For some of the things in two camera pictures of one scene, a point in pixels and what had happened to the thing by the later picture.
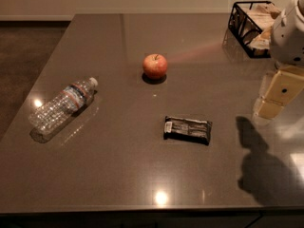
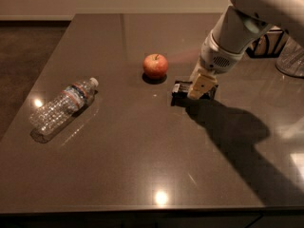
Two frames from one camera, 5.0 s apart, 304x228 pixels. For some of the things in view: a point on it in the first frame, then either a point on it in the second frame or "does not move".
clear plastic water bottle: (61, 106) does not move
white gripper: (289, 37) to (216, 58)
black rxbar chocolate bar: (196, 131) to (180, 95)
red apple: (155, 66) does not move
